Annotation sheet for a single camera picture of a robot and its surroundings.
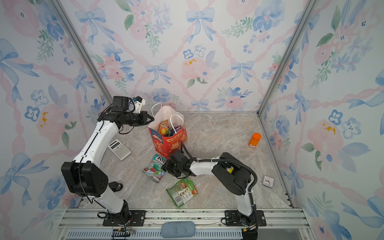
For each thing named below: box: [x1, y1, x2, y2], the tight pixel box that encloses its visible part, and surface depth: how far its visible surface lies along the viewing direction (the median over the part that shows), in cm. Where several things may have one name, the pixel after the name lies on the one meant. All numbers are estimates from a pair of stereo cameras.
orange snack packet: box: [159, 119, 170, 137], surface depth 88 cm
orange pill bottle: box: [248, 132, 262, 148], surface depth 97 cm
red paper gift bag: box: [148, 102, 188, 159], surface depth 88 cm
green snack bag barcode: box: [166, 177, 199, 208], surface depth 83 cm
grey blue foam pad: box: [161, 221, 196, 238], surface depth 70 cm
